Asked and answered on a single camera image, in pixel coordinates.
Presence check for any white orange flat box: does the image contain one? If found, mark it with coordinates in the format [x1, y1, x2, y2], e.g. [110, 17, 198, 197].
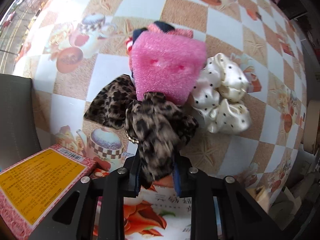
[94, 180, 193, 240]

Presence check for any cream polka dot scrunchie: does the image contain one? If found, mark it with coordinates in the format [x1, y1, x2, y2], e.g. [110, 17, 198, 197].
[191, 52, 252, 134]

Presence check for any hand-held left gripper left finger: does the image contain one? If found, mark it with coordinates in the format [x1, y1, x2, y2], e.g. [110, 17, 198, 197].
[30, 154, 142, 240]

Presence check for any checkered printed tablecloth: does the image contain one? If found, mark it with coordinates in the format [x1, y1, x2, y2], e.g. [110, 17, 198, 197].
[12, 0, 308, 240]

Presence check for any large pink foam block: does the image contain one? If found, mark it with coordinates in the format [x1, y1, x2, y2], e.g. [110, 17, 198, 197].
[130, 30, 207, 106]

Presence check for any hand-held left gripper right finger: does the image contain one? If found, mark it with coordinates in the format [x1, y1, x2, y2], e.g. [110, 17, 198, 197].
[174, 156, 283, 240]

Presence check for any red patterned box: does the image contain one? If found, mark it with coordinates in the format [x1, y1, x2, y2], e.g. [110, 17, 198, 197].
[0, 144, 98, 240]

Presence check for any leopard print scrunchie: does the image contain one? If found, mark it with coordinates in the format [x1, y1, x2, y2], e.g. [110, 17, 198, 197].
[83, 74, 137, 131]

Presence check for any navy red striped knit cloth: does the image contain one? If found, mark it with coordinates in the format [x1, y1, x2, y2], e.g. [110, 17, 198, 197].
[125, 20, 194, 79]

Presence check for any large grey cardboard box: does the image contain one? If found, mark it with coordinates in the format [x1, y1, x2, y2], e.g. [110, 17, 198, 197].
[0, 73, 42, 167]

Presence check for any leopard scrunchie with gold chain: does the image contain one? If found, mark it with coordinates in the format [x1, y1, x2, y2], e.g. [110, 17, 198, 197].
[124, 92, 200, 189]

